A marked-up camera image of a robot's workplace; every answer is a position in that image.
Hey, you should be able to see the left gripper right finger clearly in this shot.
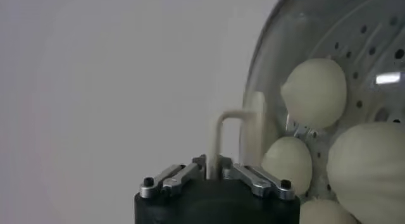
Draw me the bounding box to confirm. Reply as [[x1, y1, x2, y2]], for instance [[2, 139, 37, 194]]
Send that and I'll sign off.
[[220, 155, 297, 201]]

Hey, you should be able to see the glass lid with cream handle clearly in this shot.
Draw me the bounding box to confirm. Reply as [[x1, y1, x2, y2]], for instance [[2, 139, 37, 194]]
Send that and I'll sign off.
[[207, 0, 405, 224]]

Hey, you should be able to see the white steamed baozi bun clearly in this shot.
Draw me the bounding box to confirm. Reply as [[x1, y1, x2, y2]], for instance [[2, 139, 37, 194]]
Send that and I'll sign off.
[[299, 198, 360, 224], [280, 57, 348, 130], [326, 121, 405, 224], [261, 135, 313, 196]]

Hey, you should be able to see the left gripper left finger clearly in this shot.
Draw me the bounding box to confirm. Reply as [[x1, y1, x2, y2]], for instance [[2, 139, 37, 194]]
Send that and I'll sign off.
[[139, 154, 207, 199]]

